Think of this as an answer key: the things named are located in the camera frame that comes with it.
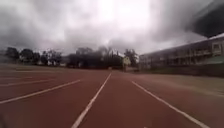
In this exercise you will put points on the small pale building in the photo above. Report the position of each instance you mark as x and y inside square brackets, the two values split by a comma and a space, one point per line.
[126, 61]

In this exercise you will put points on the row of dark trees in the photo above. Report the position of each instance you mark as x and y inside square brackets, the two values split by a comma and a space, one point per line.
[86, 58]

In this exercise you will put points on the red running track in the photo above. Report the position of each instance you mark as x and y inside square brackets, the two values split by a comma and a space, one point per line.
[116, 103]

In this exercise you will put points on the long grey building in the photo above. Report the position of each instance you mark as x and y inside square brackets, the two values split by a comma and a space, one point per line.
[186, 55]

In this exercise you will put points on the dark overhanging roof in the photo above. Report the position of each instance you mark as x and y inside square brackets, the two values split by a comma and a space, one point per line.
[210, 20]

